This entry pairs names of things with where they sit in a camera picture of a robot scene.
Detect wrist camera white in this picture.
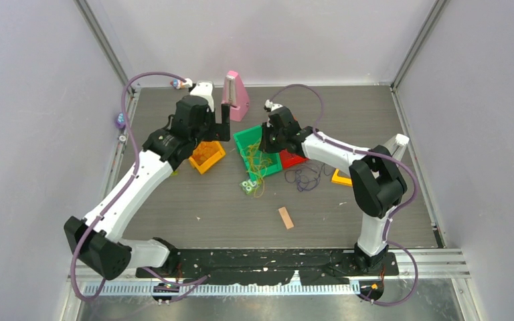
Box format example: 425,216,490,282
264,100,283,115
182,78,215,112

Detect orange cable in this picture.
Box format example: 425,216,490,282
193,142,220,165

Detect yellow triangle block right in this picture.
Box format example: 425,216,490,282
331,169,353,187

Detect green plastic bin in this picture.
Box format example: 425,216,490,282
233,125,282,181

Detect white metronome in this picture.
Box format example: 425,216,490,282
383,134,410,161

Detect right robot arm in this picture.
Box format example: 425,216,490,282
259,106,410,275

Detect orange plastic bin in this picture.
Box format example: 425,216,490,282
188,141,226,175

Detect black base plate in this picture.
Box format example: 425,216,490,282
153,249,399,286

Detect small clown figurine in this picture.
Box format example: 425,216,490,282
170,79,184,90

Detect tan wooden block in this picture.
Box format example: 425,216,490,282
278,207,294,230

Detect red plastic bin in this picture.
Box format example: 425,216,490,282
279,150,307,169

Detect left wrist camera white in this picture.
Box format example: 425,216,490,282
182,78,215,112

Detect pink metronome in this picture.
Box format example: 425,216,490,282
222,70,250,122

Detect purple paw toy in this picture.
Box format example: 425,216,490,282
114,112,126,130

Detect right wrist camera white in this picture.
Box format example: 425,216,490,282
264,100,283,115

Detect yellow cable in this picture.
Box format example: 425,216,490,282
241,139,276,178
244,150,273,199

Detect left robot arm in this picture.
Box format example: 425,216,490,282
64,95,231,280

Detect green owl puzzle piece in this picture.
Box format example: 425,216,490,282
240,179,260,195

